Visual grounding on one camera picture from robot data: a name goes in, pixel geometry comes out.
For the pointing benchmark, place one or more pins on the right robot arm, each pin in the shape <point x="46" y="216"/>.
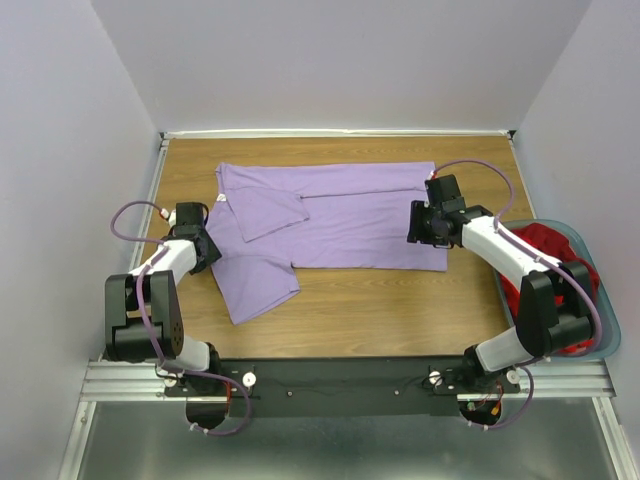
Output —
<point x="483" y="234"/>

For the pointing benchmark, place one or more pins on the teal plastic basket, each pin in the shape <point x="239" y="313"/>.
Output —
<point x="611" y="334"/>

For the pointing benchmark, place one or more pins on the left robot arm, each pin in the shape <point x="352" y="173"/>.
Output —
<point x="143" y="320"/>

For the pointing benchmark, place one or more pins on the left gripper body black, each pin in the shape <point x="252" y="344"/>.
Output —
<point x="212" y="250"/>

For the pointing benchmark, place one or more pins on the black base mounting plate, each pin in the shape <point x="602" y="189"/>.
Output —
<point x="341" y="387"/>

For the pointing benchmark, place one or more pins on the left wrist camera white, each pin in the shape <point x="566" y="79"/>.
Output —
<point x="168" y="216"/>

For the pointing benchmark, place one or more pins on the dark red t shirt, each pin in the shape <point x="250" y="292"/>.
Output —
<point x="554" y="243"/>

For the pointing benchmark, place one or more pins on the purple t shirt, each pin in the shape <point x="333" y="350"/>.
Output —
<point x="268" y="222"/>

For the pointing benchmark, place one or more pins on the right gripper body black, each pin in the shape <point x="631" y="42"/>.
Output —
<point x="423" y="224"/>

